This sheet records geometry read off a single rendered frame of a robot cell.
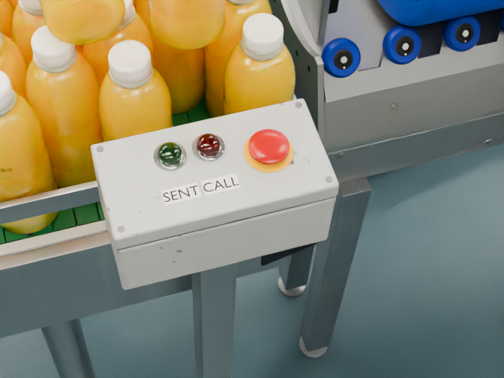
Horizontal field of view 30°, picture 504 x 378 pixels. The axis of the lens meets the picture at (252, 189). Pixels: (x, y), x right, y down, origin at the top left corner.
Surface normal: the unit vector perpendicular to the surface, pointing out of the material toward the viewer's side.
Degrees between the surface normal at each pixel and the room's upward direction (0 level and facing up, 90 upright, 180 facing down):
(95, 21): 88
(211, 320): 90
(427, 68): 52
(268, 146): 0
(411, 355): 0
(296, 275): 90
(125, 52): 0
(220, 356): 90
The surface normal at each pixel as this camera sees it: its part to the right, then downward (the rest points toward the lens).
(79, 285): 0.29, 0.82
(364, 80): 0.25, 0.32
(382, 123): 0.29, 0.59
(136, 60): 0.04, -0.53
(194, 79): 0.65, 0.66
